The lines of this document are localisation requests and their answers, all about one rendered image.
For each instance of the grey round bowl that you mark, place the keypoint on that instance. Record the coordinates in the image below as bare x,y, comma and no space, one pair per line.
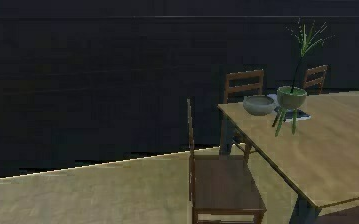
258,105

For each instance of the green potted house plant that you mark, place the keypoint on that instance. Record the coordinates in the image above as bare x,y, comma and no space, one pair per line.
291,96

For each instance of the brown slatted wooden chair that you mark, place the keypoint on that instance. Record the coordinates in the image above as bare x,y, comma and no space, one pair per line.
243,85
315,78

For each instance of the dark brown wooden chair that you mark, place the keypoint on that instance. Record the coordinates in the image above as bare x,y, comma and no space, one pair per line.
220,186

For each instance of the light wooden dining table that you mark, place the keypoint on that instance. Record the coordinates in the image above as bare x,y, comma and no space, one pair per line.
320,150

